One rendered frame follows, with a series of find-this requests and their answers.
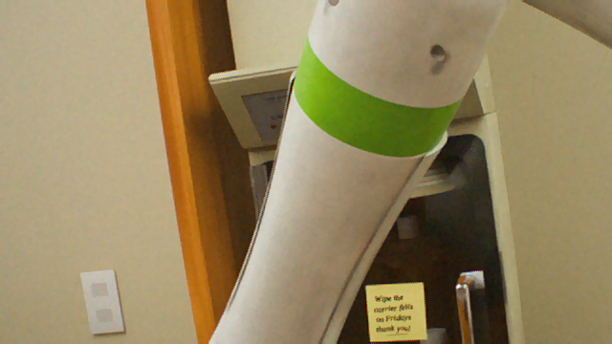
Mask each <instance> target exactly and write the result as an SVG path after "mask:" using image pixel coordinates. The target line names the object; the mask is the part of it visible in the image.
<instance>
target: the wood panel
mask: <svg viewBox="0 0 612 344"><path fill-rule="evenodd" d="M144 2H145V7H146V13H147V20H148V26H149V32H150V38H151V39H150V44H151V51H152V56H153V64H154V70H155V77H156V82H157V88H158V95H159V101H160V102H159V108H160V114H161V120H162V127H163V132H164V145H165V151H166V157H167V164H168V171H169V177H170V182H171V190H172V196H173V203H174V208H176V215H177V222H178V228H179V234H180V241H181V247H182V253H183V259H184V266H185V273H186V279H187V284H188V290H189V297H190V303H191V309H192V315H193V322H194V328H195V329H196V334H197V341H198V344H208V343H209V341H210V340H211V338H212V336H213V334H214V332H215V330H216V328H217V326H218V324H219V322H220V320H221V318H222V316H223V314H224V312H225V310H226V308H227V305H228V302H229V301H230V297H231V295H232V293H233V290H234V288H235V285H236V283H237V279H238V277H239V274H240V272H241V269H242V267H243V265H244V262H245V260H246V257H247V254H248V251H249V249H250V245H251V240H252V237H253V234H254V232H255V229H256V224H255V217H254V210H253V208H254V206H253V204H252V196H251V187H252V186H251V185H250V178H249V171H248V167H251V162H250V155H249V149H245V148H243V147H242V146H240V144H239V142H238V139H237V137H236V136H235V134H234V132H233V130H232V128H231V126H230V123H229V121H228V118H227V116H226V114H225V112H224V110H223V108H222V106H221V104H220V103H219V101H218V99H217V97H216V95H215V94H214V92H213V89H212V87H211V85H210V83H209V79H208V78H209V77H210V75H214V74H220V73H225V72H233V71H237V70H236V62H235V56H234V49H233V43H232V37H231V30H230V19H229V12H228V5H227V0H144Z"/></svg>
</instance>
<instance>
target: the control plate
mask: <svg viewBox="0 0 612 344"><path fill-rule="evenodd" d="M288 93H289V89H284V90H277V91H270V92H265V93H257V94H251V95H244V96H241V98H242V99H243V101H244V103H245V105H246V107H247V109H248V111H249V113H250V115H251V119H252V122H253V124H254V126H255V128H256V130H257V132H258V134H259V136H260V138H261V139H262V141H264V140H277V139H279V136H280V131H281V126H282V120H284V116H285V110H286V104H287V98H288ZM271 124H275V125H276V126H277V128H276V129H275V130H273V129H271V128H270V125H271Z"/></svg>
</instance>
